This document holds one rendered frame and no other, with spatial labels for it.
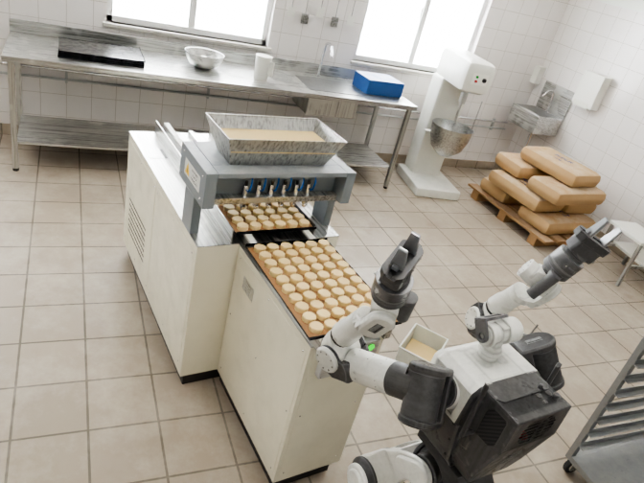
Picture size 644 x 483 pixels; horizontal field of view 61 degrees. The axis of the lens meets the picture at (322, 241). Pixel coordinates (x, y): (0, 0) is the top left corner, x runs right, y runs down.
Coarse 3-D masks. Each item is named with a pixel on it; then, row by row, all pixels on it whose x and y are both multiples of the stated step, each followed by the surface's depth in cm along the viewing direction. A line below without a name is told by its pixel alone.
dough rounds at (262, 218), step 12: (228, 204) 254; (264, 204) 262; (276, 204) 265; (288, 204) 268; (228, 216) 248; (240, 216) 251; (252, 216) 249; (264, 216) 252; (276, 216) 255; (288, 216) 257; (300, 216) 260; (240, 228) 239; (252, 228) 242; (264, 228) 246; (276, 228) 249
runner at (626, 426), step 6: (642, 420) 279; (606, 426) 268; (612, 426) 271; (618, 426) 273; (624, 426) 275; (630, 426) 276; (636, 426) 277; (642, 426) 278; (588, 432) 265; (594, 432) 267; (600, 432) 268; (606, 432) 268; (612, 432) 270; (618, 432) 271
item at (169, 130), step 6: (168, 126) 325; (168, 132) 324; (174, 132) 320; (174, 138) 314; (174, 144) 315; (180, 144) 307; (180, 150) 307; (246, 234) 239; (240, 240) 243; (246, 240) 237; (252, 240) 236; (252, 258) 233; (264, 276) 224; (312, 342) 194; (318, 342) 190
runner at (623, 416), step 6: (642, 408) 272; (612, 414) 263; (618, 414) 265; (624, 414) 268; (630, 414) 270; (636, 414) 272; (642, 414) 273; (600, 420) 262; (606, 420) 263; (612, 420) 264; (618, 420) 265; (624, 420) 266
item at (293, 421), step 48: (288, 240) 255; (240, 288) 244; (240, 336) 248; (288, 336) 207; (240, 384) 253; (288, 384) 210; (336, 384) 213; (288, 432) 215; (336, 432) 232; (288, 480) 240
